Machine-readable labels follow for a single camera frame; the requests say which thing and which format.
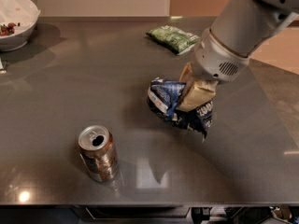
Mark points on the orange soda can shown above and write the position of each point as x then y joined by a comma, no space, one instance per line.
98,153

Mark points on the blue chip bag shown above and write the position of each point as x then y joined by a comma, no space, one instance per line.
163,98

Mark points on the white bowl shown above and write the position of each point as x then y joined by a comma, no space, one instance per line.
24,14

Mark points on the green chip bag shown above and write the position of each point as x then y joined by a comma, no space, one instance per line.
173,38

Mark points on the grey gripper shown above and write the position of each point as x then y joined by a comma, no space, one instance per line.
215,59

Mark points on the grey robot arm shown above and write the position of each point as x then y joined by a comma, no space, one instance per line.
244,25

